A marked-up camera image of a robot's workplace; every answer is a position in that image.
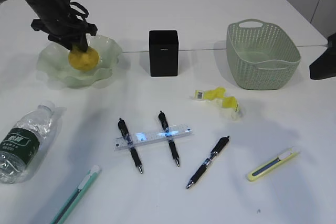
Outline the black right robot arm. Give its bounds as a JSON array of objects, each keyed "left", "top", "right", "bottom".
[{"left": 309, "top": 33, "right": 336, "bottom": 80}]

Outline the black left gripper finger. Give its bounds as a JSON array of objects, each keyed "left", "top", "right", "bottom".
[
  {"left": 58, "top": 38, "right": 73, "bottom": 51},
  {"left": 76, "top": 33, "right": 88, "bottom": 52}
]

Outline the black pen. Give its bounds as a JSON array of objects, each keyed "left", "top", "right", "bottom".
[
  {"left": 158, "top": 111, "right": 180, "bottom": 167},
  {"left": 118, "top": 118, "right": 143, "bottom": 174},
  {"left": 186, "top": 136, "right": 230, "bottom": 189}
]

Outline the black pen left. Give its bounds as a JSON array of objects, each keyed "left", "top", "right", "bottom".
[{"left": 118, "top": 118, "right": 143, "bottom": 174}]

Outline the clear water bottle green label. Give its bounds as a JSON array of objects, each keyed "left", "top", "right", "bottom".
[{"left": 1, "top": 101, "right": 55, "bottom": 184}]

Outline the yellow pear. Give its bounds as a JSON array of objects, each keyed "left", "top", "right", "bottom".
[{"left": 68, "top": 46, "right": 100, "bottom": 71}]

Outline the yellow waste paper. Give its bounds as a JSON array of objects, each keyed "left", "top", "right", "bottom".
[{"left": 191, "top": 87, "right": 243, "bottom": 121}]

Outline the teal utility knife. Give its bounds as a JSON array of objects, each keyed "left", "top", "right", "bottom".
[{"left": 50, "top": 165, "right": 101, "bottom": 224}]

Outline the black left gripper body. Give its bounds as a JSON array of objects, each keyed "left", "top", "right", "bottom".
[{"left": 31, "top": 18, "right": 98, "bottom": 41}]

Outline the green plastic woven basket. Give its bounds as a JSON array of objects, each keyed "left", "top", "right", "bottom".
[{"left": 226, "top": 19, "right": 301, "bottom": 90}]

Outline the black square pen holder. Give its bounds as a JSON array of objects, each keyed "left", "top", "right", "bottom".
[{"left": 149, "top": 30, "right": 179, "bottom": 77}]

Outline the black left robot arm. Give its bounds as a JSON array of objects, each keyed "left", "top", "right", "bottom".
[{"left": 1, "top": 0, "right": 98, "bottom": 52}]

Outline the green wavy glass plate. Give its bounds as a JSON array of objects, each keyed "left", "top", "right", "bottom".
[{"left": 37, "top": 35, "right": 122, "bottom": 88}]

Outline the black pen middle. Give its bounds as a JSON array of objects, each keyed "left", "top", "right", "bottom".
[{"left": 158, "top": 111, "right": 180, "bottom": 167}]

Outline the black pen right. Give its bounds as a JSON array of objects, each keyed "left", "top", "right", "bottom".
[{"left": 186, "top": 136, "right": 230, "bottom": 189}]

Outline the clear plastic ruler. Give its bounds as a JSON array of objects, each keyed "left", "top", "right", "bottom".
[{"left": 113, "top": 124, "right": 192, "bottom": 151}]

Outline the yellow utility knife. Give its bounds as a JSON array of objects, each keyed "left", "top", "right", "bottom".
[{"left": 246, "top": 147, "right": 300, "bottom": 182}]

